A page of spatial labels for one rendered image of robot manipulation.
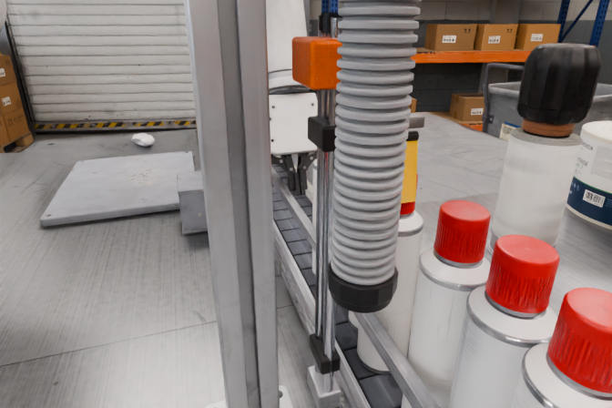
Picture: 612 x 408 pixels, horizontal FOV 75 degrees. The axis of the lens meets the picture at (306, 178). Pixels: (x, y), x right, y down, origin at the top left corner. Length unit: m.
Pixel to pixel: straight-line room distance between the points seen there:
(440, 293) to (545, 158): 0.32
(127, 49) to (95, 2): 0.52
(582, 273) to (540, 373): 0.44
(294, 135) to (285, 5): 0.20
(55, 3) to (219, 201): 4.83
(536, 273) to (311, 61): 0.17
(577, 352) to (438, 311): 0.11
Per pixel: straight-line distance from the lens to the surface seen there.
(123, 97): 4.94
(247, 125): 0.26
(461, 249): 0.29
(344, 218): 0.18
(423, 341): 0.33
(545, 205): 0.61
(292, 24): 0.68
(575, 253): 0.73
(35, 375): 0.59
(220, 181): 0.27
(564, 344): 0.23
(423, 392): 0.33
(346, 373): 0.44
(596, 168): 0.83
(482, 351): 0.28
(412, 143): 0.33
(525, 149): 0.59
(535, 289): 0.26
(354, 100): 0.16
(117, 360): 0.57
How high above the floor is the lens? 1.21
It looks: 22 degrees down
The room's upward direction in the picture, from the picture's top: straight up
